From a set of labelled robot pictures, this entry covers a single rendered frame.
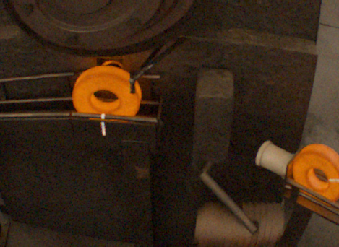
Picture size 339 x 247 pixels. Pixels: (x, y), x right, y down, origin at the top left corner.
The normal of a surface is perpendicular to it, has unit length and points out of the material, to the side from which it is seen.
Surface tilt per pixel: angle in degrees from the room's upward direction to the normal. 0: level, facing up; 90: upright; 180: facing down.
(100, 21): 90
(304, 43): 0
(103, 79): 90
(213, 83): 0
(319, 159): 90
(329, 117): 0
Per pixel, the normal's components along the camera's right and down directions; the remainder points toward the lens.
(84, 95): -0.07, 0.71
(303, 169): -0.65, 0.54
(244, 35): 0.00, -0.70
